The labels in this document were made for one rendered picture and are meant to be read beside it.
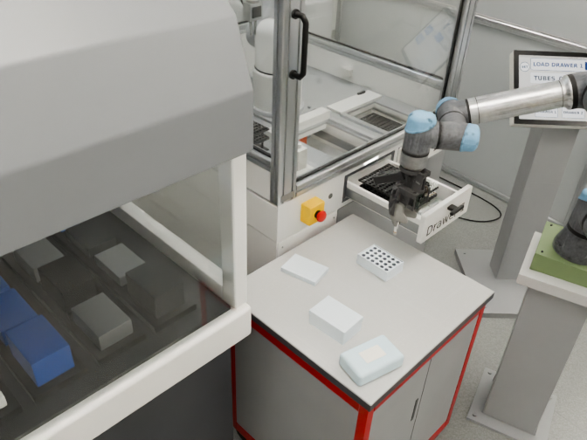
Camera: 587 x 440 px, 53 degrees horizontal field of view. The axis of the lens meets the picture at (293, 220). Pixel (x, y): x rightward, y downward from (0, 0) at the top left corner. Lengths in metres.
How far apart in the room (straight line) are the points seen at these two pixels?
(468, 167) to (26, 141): 3.32
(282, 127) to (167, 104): 0.67
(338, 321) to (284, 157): 0.51
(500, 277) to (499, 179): 0.91
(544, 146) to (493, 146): 1.08
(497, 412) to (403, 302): 0.88
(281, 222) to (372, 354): 0.55
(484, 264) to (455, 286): 1.35
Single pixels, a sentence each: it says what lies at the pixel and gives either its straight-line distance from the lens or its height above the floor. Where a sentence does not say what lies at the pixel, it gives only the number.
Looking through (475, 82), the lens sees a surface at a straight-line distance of 3.81.
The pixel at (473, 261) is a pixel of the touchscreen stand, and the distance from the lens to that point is 3.26.
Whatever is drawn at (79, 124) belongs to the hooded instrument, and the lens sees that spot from 1.02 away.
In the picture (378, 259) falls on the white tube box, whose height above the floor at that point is 0.80.
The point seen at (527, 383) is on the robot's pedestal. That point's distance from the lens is 2.40.
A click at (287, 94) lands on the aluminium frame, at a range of 1.67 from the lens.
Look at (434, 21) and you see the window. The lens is 2.22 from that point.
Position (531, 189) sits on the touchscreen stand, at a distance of 2.89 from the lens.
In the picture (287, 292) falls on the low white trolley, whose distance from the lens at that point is 1.79.
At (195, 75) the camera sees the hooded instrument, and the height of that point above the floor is 1.56.
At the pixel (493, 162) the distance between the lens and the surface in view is 3.88.
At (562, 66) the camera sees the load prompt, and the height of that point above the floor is 1.15.
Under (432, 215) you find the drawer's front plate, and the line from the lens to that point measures 1.93.
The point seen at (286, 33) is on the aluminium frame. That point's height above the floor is 1.49.
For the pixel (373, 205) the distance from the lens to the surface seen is 2.04.
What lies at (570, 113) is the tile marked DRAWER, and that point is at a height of 1.00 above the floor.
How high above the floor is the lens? 1.96
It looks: 35 degrees down
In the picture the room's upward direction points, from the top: 3 degrees clockwise
